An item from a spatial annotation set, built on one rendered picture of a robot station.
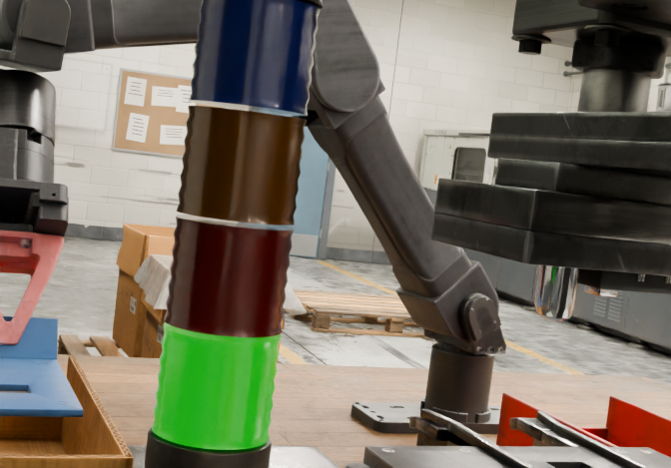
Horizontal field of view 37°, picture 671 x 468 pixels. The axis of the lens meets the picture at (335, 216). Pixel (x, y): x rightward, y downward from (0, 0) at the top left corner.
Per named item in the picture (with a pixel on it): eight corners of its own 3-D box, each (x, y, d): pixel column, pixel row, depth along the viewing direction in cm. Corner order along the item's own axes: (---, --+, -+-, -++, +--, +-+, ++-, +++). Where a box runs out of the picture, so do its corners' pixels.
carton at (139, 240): (239, 366, 471) (253, 243, 468) (127, 362, 450) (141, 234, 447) (206, 340, 523) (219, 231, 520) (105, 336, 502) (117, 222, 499)
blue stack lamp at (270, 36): (285, 116, 34) (297, 18, 34) (325, 116, 31) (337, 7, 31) (176, 101, 33) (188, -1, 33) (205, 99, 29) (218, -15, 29)
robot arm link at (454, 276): (464, 356, 95) (296, 63, 83) (424, 341, 101) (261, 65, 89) (508, 314, 97) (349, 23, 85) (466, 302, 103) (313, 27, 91)
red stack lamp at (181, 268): (262, 317, 35) (273, 222, 35) (298, 339, 31) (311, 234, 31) (153, 310, 33) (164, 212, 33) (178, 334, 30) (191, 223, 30)
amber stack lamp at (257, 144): (273, 217, 35) (285, 120, 34) (312, 229, 31) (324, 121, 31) (164, 207, 33) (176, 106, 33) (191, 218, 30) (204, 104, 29)
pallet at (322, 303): (413, 314, 812) (415, 297, 811) (471, 340, 719) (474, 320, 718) (272, 305, 770) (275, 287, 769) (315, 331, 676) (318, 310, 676)
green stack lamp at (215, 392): (250, 416, 35) (261, 321, 35) (285, 450, 31) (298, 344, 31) (141, 414, 33) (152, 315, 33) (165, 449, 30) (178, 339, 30)
